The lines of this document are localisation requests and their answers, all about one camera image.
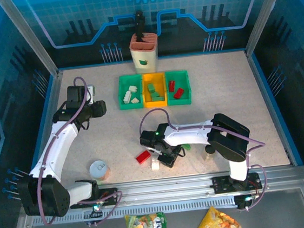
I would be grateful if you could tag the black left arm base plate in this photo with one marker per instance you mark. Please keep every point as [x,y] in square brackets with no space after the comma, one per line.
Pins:
[110,196]

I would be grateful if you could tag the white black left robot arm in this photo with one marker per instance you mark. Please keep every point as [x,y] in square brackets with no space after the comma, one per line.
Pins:
[57,145]

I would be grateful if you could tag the yellow snack bag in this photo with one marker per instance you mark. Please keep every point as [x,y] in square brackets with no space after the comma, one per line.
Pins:
[216,224]

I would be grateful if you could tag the grey left camera bracket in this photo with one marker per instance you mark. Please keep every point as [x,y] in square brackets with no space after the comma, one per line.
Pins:
[91,93]

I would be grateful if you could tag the small bottle with black cap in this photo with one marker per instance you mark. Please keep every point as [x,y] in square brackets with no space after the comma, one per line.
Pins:
[207,155]

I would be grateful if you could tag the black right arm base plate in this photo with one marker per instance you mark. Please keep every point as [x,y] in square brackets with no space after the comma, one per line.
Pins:
[220,184]

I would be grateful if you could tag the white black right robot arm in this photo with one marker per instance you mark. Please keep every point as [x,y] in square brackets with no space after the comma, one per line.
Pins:
[189,135]

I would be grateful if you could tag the yellow plastic bin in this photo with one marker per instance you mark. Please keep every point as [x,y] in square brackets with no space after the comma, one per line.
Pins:
[161,85]

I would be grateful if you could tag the white lego brick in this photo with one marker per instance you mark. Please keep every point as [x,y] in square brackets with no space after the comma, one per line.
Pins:
[135,100]
[132,89]
[126,97]
[155,164]

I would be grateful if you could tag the green plastic bin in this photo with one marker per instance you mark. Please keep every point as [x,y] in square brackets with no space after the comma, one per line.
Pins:
[181,78]
[126,81]

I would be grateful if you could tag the aluminium frame rail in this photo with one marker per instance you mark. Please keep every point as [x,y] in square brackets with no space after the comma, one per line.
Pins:
[162,189]

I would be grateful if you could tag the small LED controller board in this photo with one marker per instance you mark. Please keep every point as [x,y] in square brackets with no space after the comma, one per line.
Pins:
[97,206]
[246,199]

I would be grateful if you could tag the tin can with pull tab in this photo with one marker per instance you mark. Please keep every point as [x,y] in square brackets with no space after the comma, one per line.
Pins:
[99,170]

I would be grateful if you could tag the aluminium frame post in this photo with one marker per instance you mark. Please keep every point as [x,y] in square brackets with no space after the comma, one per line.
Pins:
[34,42]
[262,12]

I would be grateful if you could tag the cream knife block pink top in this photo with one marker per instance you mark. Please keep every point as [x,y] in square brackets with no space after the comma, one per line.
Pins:
[145,54]

